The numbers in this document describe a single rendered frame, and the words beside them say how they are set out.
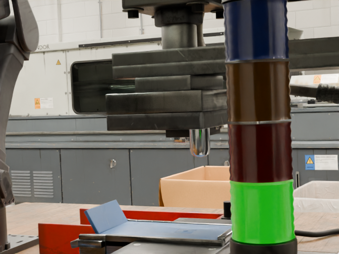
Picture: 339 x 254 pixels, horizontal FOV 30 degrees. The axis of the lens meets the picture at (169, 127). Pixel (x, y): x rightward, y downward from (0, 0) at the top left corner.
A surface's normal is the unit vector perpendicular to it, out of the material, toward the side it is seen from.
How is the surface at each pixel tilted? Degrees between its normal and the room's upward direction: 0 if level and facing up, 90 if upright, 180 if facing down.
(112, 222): 60
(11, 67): 97
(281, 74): 104
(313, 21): 90
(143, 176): 90
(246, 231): 76
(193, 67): 90
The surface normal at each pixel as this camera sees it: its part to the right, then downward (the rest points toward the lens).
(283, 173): 0.54, 0.26
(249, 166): -0.43, 0.31
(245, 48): -0.45, -0.18
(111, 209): 0.77, -0.52
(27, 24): 0.98, -0.03
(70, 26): -0.45, 0.06
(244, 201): -0.66, -0.18
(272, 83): 0.31, 0.28
